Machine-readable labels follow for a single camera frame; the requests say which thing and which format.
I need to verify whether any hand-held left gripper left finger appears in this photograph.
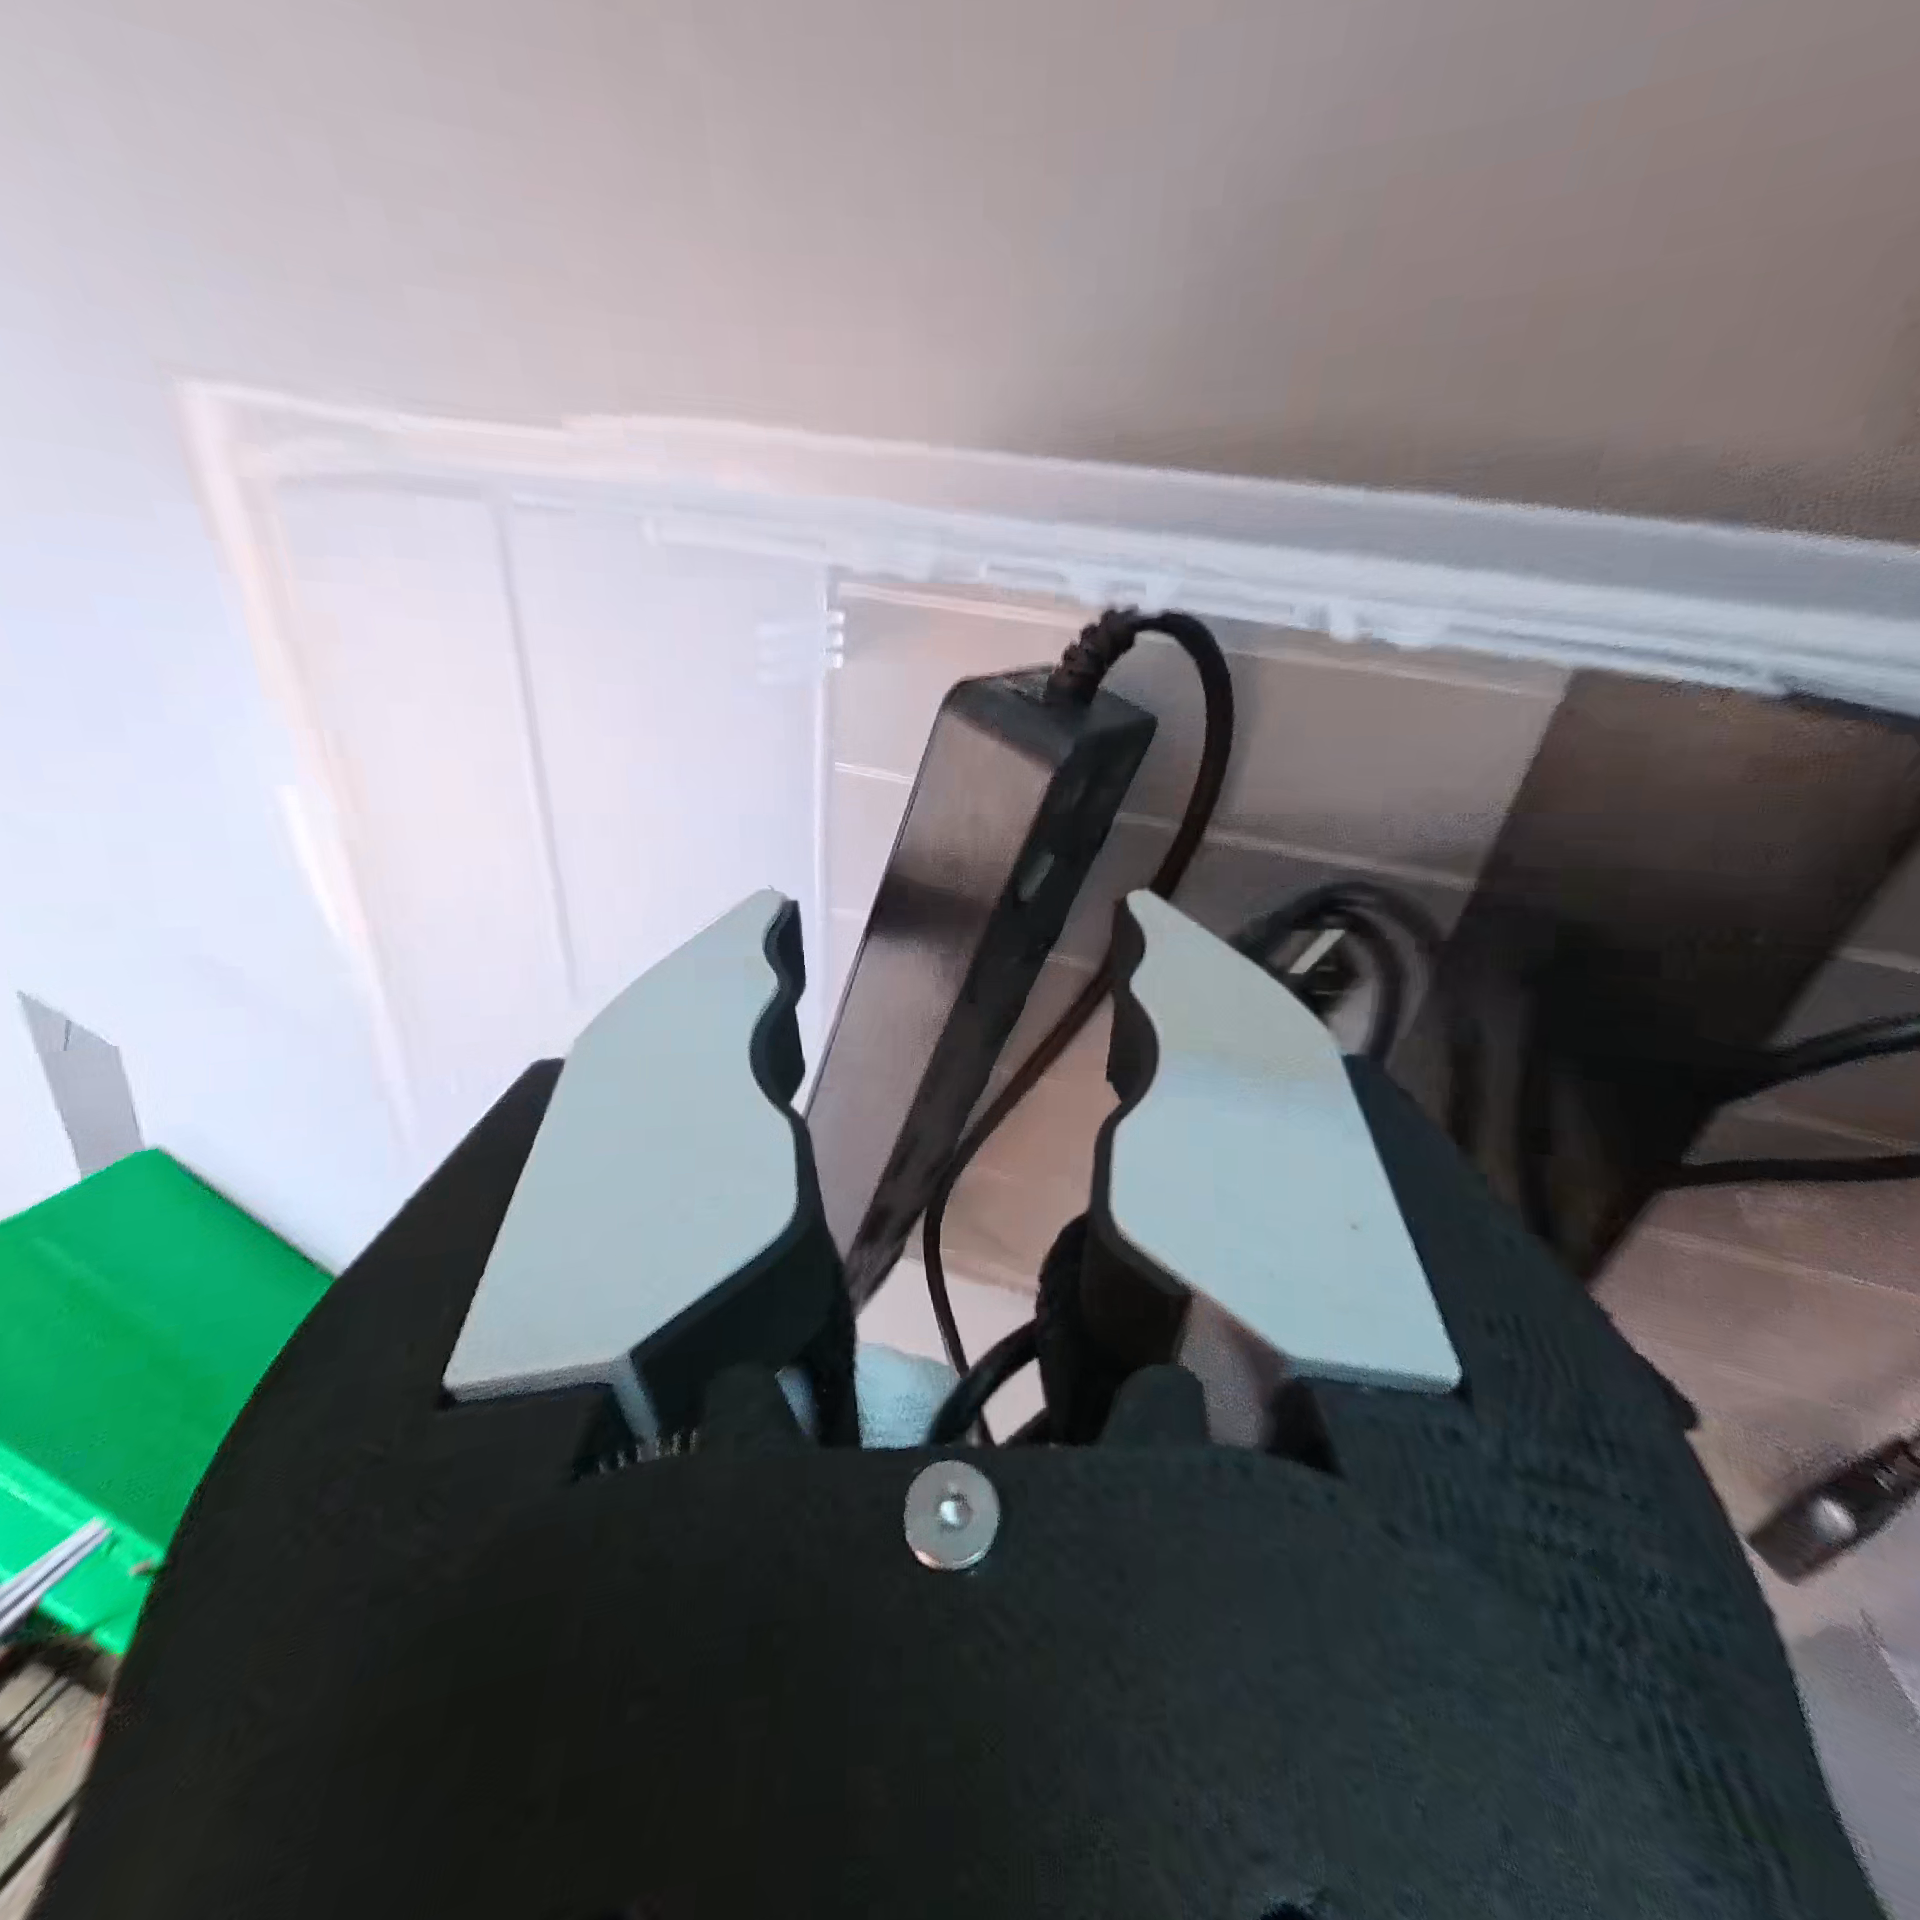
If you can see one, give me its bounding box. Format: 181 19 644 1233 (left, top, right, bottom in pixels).
439 886 824 1407

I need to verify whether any thin black cable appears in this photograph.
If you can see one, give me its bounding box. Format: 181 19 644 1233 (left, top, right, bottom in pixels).
1673 1016 1920 1188

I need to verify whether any clear plastic bin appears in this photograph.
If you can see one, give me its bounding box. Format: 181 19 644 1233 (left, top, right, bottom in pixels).
169 374 1920 1668

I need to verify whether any green plastic bin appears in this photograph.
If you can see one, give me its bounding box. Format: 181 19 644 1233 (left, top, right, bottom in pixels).
0 1143 338 1656

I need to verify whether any dark flat box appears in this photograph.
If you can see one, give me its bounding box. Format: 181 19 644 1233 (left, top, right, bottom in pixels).
1417 664 1920 1284

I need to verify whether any black coiled cable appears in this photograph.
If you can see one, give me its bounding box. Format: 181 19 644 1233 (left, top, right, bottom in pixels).
1240 881 1450 1059

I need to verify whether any metal cable plug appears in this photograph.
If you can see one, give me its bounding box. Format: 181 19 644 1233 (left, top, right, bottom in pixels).
1744 1430 1920 1580

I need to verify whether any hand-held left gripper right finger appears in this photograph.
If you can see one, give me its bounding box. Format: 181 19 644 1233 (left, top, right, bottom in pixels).
1091 886 1465 1400

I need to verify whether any black usb hub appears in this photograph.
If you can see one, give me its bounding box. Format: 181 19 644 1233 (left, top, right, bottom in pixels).
800 673 1163 1309

